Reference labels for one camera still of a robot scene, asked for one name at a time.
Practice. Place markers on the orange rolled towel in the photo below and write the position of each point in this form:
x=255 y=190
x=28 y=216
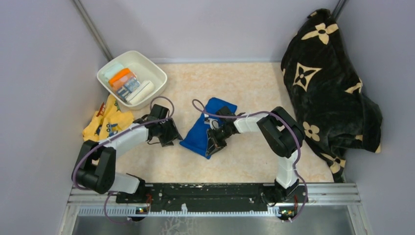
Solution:
x=118 y=80

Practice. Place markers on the yellow cartoon print towel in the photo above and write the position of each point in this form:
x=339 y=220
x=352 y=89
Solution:
x=108 y=121

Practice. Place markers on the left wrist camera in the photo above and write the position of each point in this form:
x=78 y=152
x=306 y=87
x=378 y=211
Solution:
x=158 y=112

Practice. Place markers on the black floral pattern blanket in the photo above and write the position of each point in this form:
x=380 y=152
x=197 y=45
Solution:
x=327 y=93

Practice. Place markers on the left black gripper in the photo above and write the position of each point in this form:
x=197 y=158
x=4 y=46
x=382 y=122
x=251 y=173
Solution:
x=173 y=134

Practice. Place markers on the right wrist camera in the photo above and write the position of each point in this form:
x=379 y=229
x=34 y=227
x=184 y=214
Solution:
x=222 y=117

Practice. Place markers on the rabbit print striped towel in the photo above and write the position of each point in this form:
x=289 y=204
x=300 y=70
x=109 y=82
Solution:
x=127 y=88

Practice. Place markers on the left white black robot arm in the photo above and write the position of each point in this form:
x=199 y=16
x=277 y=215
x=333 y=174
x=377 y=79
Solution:
x=95 y=168

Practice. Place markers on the white square plastic basin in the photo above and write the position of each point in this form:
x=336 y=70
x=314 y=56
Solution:
x=144 y=69

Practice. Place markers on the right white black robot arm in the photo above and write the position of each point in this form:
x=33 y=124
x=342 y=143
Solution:
x=281 y=132

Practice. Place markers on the blue towel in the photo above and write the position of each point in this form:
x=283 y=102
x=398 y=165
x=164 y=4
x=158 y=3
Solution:
x=197 y=138

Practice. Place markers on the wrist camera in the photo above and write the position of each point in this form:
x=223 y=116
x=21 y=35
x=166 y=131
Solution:
x=158 y=112
x=222 y=117

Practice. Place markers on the light green rolled towel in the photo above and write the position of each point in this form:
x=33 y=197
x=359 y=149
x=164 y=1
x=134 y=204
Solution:
x=111 y=71

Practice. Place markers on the aluminium frame rail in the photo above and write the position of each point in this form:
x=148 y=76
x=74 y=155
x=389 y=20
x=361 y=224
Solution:
x=318 y=194

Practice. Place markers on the cream white towel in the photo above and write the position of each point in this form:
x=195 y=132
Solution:
x=145 y=89

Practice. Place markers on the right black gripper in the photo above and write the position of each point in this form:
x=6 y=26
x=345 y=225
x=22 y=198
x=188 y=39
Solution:
x=214 y=144

